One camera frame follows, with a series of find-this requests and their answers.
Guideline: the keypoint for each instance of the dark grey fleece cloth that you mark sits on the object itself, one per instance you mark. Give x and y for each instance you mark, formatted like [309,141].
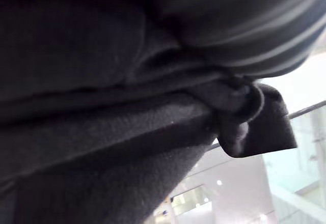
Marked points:
[102,132]

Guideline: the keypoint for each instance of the round recessed ceiling light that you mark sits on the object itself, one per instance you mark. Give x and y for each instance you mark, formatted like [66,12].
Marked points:
[219,182]

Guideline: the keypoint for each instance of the thin grey metal rod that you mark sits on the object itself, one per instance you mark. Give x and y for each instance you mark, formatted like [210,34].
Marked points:
[307,110]

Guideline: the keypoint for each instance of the clear glass panel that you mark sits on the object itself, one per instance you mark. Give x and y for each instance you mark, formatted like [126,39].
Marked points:
[303,173]

